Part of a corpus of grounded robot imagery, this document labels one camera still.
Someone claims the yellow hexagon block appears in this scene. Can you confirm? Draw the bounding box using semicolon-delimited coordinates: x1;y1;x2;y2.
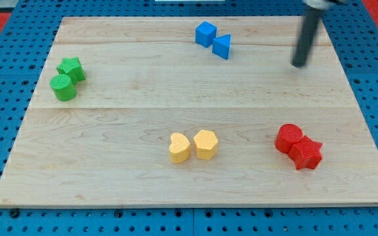
194;130;219;160

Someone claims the yellow heart block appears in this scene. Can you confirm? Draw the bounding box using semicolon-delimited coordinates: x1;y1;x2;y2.
169;132;190;164

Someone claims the light wooden board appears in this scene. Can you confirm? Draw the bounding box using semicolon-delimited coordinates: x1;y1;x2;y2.
0;16;378;209

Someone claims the blue triangle block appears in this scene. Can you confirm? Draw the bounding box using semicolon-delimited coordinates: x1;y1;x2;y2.
212;34;231;60

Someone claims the blue cube block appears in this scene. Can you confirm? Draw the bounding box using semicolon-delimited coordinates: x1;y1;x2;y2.
195;22;217;48

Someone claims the red cylinder block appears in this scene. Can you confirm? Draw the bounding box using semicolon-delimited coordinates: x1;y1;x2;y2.
274;123;304;153

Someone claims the red star block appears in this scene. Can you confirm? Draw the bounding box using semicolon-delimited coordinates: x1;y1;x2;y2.
288;136;323;170

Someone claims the green star block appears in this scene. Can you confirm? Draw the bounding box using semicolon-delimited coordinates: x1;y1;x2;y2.
56;57;86;85

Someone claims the green cylinder block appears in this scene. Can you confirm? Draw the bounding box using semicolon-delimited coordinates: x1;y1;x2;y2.
50;74;77;102

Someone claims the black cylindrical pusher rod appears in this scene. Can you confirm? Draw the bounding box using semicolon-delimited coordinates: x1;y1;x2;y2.
291;6;324;68

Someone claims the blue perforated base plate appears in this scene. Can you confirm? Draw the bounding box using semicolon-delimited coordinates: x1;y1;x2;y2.
0;1;378;235

